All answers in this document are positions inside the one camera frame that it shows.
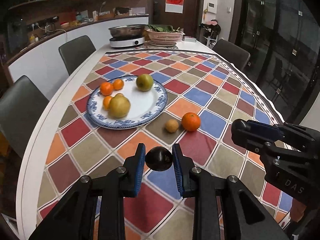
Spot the large mandarin on plate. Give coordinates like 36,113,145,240
100,82,114,96

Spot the near grey chair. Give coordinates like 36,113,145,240
1,75,49,158

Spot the pink basket with greens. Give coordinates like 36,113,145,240
146,24,184,47

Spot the small mandarin on plate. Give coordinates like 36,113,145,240
112,79,124,90

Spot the small orange mandarin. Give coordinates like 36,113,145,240
103,95,113,111

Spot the yellow pear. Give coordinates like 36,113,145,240
108,95,131,119

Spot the grey chair right side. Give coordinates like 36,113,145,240
213,39,251,71

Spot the green yellow apple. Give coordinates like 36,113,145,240
136,74,153,92

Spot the steel pot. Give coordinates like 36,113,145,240
108,24,146,39

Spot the blue white porcelain plate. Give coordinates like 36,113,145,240
86,75,168,129

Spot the dark plum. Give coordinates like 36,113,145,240
145,146,173,172

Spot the brown kiwi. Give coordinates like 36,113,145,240
165,119,180,133

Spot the white induction cooker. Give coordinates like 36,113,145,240
110,37,145,48

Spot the white kitchen counter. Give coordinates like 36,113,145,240
3,15,149,100

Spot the far grey chair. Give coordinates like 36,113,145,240
59,35,96,75

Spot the grey chair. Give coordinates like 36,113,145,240
1,75,49,158
213,39,251,71
59,35,96,75

